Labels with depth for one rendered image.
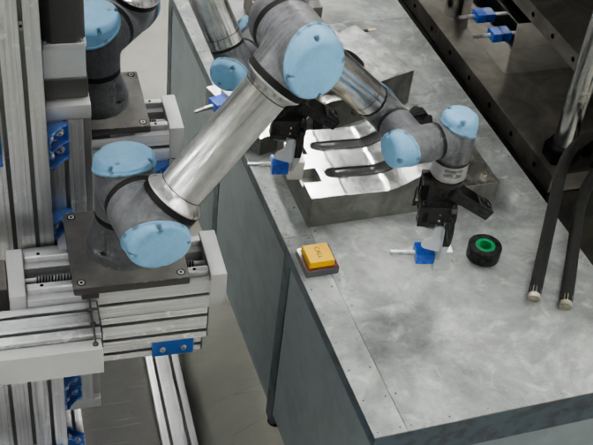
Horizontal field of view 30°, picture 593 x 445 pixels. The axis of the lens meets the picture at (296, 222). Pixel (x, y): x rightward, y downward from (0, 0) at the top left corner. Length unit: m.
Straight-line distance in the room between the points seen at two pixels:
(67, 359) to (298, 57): 0.74
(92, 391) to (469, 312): 0.95
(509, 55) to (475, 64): 0.11
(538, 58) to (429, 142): 1.25
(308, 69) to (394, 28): 1.60
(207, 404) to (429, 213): 1.21
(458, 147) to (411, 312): 0.45
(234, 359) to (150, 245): 1.49
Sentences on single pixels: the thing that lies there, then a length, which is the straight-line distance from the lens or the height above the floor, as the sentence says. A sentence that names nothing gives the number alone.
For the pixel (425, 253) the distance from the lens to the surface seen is 2.42.
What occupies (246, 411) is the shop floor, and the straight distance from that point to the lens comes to 3.28.
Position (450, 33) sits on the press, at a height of 0.79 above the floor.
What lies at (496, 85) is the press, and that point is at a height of 0.79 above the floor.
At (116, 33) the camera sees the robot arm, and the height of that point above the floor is 1.24.
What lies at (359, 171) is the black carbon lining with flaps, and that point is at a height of 0.88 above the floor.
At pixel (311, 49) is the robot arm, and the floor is 1.57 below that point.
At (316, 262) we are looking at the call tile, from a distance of 2.51.
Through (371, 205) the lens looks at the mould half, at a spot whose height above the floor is 0.84.
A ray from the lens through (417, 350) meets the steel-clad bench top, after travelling 2.41.
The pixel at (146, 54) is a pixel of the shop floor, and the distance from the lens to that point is 4.68.
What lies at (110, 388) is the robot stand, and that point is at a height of 0.21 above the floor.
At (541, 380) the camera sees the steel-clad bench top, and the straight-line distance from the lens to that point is 2.43.
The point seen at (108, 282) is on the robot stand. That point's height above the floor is 1.04.
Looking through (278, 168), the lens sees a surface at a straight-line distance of 2.59.
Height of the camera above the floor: 2.54
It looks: 41 degrees down
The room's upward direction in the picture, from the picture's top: 7 degrees clockwise
